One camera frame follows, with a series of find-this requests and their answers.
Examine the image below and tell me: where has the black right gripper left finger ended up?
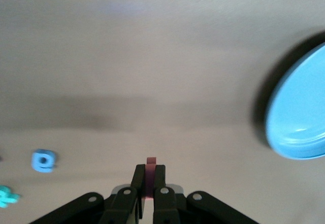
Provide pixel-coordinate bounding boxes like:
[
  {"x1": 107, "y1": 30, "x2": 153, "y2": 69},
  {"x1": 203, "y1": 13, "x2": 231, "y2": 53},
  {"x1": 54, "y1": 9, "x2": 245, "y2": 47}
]
[{"x1": 30, "y1": 165, "x2": 147, "y2": 224}]

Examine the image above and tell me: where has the red foam lowercase w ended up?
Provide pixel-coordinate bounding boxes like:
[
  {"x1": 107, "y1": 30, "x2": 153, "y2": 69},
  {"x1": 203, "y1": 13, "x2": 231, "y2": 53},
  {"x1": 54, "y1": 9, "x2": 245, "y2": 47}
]
[{"x1": 145, "y1": 157, "x2": 157, "y2": 202}]

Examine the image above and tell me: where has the blue foam lowercase a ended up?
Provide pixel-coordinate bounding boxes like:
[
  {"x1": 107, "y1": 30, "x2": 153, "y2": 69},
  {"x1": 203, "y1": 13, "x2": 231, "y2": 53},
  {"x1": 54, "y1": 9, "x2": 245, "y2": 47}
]
[{"x1": 30, "y1": 149, "x2": 57, "y2": 173}]

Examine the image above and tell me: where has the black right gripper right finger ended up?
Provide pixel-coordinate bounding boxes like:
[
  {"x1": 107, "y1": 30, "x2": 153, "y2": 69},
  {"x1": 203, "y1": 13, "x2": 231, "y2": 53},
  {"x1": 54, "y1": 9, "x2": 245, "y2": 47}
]
[{"x1": 152, "y1": 165, "x2": 259, "y2": 224}]

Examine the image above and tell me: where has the blue plate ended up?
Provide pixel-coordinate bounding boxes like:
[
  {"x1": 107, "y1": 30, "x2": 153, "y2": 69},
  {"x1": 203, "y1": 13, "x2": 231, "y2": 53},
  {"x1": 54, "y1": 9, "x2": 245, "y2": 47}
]
[{"x1": 265, "y1": 42, "x2": 325, "y2": 161}]

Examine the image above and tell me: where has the teal foam capital R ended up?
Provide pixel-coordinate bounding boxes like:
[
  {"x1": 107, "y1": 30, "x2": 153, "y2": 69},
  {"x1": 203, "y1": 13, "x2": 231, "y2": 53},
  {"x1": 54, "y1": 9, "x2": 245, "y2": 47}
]
[{"x1": 0, "y1": 185, "x2": 21, "y2": 208}]

